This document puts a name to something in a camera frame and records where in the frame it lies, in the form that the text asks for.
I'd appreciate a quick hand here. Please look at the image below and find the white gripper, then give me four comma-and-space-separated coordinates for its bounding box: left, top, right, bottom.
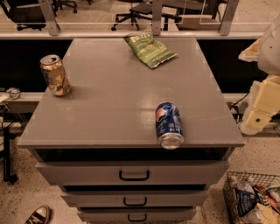
238, 39, 280, 135

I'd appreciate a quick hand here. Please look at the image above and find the green jalapeno chip bag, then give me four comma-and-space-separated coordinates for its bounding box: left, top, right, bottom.
123, 34, 176, 69

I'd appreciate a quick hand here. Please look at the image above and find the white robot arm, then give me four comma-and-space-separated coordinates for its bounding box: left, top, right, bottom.
238, 15, 280, 135

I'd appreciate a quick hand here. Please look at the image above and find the blue pepsi can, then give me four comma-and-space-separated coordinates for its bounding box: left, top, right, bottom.
156, 101, 185, 150

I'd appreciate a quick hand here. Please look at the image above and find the red snack bag in basket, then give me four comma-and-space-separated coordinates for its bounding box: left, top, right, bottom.
253, 185, 280, 213

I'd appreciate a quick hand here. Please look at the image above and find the blue snack bag in basket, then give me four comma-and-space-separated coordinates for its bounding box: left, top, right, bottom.
235, 190, 257, 217

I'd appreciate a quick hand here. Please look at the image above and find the gold soda can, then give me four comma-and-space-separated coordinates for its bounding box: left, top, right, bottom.
40, 54, 71, 96

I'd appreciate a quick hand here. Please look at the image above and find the black office chair centre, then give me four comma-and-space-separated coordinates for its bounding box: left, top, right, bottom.
111, 0, 182, 35

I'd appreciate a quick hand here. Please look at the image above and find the black office chair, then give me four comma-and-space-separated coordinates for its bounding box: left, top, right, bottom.
111, 0, 182, 35
0, 0, 46, 31

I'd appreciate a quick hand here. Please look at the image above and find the grey drawer cabinet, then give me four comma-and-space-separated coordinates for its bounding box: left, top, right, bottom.
18, 38, 243, 224

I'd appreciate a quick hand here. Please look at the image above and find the small round dish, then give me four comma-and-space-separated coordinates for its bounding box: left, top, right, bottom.
6, 87, 21, 100

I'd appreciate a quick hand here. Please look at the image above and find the black office chair left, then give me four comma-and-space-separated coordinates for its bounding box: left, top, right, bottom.
0, 0, 46, 31

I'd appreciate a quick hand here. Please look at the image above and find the black and white sneaker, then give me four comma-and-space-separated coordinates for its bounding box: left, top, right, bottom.
24, 205, 51, 224

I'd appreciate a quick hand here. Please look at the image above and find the black cable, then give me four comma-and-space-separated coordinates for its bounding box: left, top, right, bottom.
228, 92, 250, 123

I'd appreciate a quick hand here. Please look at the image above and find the wire basket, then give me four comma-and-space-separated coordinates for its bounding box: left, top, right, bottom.
223, 171, 280, 224

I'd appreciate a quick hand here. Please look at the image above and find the top drawer black handle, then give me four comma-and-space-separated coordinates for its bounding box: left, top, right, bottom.
119, 171, 150, 181

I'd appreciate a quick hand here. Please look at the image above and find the drawer black handle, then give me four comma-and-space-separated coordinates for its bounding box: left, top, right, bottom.
127, 214, 147, 222
119, 171, 150, 181
122, 197, 147, 207

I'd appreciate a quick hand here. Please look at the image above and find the middle drawer black handle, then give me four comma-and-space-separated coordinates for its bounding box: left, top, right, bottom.
122, 197, 147, 207

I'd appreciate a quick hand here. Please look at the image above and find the bottom drawer black handle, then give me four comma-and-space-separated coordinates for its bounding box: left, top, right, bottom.
127, 214, 147, 222

